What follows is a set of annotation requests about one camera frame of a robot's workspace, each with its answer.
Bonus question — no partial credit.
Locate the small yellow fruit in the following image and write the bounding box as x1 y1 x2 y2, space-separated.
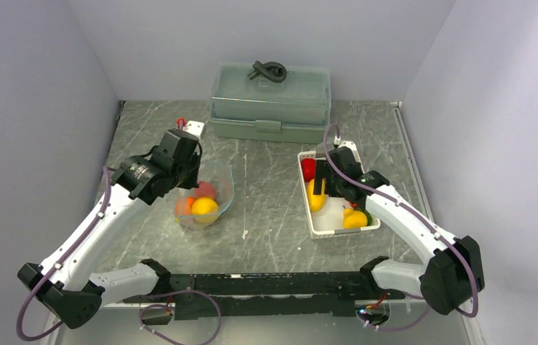
306 179 327 212

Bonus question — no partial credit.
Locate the white perforated plastic basket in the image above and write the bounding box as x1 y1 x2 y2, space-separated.
297 144 381 239

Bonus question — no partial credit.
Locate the pink peach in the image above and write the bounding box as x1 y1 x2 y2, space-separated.
193 180 218 200

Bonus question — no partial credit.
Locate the orange tangerine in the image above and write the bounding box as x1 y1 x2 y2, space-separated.
174 196 195 219

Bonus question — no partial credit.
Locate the clear zip top bag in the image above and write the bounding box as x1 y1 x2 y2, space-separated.
173 162 234 229

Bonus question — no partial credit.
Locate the yellow apple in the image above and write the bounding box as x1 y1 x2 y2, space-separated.
190 197 219 224

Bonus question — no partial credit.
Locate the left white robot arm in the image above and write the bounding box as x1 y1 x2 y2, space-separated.
17 121 205 329

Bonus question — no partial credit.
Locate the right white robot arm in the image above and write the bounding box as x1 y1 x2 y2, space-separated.
315 146 485 317

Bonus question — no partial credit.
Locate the red bell pepper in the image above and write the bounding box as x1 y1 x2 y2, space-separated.
300 158 317 183

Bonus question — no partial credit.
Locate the green plastic storage box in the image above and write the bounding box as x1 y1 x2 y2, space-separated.
209 63 332 144

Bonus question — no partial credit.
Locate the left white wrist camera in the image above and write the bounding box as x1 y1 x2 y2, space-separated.
176 118 205 140

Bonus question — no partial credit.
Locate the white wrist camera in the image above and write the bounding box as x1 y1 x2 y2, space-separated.
176 118 205 140
333 137 358 152

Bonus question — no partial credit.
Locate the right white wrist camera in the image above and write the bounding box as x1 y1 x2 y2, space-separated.
333 137 358 152

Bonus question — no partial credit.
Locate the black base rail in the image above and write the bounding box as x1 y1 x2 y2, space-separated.
149 272 404 321

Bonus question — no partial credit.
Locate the black knotted hose piece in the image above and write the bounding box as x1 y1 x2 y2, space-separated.
247 60 289 84

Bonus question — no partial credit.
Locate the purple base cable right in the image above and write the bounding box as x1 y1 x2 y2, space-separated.
357 295 438 334

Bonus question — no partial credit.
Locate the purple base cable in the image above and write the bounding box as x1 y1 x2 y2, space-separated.
357 295 438 334
137 289 225 345

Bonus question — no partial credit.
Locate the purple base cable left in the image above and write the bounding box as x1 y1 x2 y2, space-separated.
137 289 225 345

